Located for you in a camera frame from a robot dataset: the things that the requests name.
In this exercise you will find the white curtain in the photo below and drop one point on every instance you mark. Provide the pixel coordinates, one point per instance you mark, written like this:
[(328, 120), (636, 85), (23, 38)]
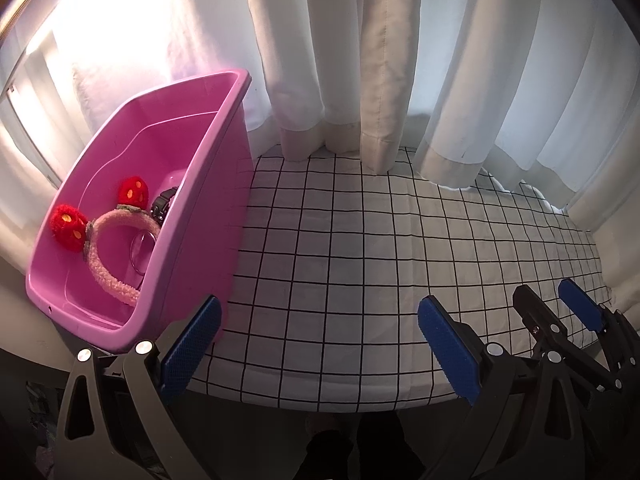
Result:
[(500, 70)]

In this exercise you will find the pink strawberry plush headband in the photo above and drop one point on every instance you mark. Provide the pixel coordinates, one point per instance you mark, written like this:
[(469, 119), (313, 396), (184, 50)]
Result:
[(100, 265)]

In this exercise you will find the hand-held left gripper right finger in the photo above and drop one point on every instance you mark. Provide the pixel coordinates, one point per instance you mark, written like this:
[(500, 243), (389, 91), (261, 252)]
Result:
[(447, 347)]

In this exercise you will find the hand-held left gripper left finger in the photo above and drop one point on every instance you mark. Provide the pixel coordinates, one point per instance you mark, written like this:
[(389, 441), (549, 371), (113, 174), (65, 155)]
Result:
[(192, 342)]

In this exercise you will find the silver metal bangle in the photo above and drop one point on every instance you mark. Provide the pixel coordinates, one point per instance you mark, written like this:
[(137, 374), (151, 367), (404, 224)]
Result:
[(134, 255)]

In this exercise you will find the cream curtain panel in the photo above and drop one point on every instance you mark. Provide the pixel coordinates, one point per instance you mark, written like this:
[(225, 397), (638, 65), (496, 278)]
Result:
[(387, 85)]

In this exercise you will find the pink plastic bin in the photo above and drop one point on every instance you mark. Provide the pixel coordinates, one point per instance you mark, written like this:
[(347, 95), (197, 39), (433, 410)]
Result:
[(200, 240)]

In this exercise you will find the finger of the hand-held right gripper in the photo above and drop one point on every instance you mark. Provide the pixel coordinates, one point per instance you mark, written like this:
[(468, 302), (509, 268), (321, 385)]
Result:
[(580, 305), (537, 315)]

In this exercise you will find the black wrist watch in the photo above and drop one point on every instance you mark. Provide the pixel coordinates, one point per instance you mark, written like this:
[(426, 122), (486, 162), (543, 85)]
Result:
[(161, 205)]

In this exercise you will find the person's dark trousers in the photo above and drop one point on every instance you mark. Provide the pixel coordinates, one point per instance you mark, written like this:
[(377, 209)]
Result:
[(380, 450)]

